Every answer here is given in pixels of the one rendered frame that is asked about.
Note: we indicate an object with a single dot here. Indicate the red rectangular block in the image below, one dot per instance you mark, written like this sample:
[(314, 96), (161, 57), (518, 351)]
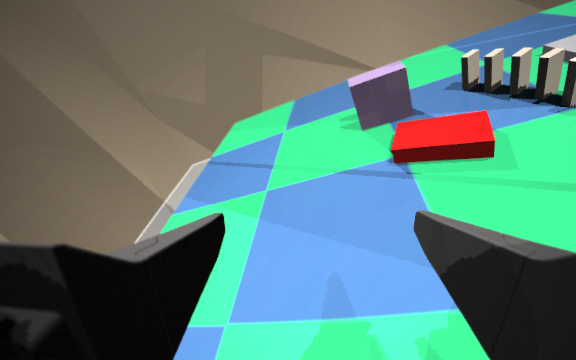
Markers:
[(461, 136)]

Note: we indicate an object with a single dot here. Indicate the purple rectangular block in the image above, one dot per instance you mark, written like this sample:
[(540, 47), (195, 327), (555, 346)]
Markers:
[(381, 96)]

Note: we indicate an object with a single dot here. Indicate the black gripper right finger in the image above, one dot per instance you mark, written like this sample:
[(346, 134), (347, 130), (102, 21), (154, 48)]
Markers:
[(518, 296)]

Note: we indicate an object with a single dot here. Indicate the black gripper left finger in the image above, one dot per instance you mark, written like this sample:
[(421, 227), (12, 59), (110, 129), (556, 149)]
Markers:
[(134, 303)]

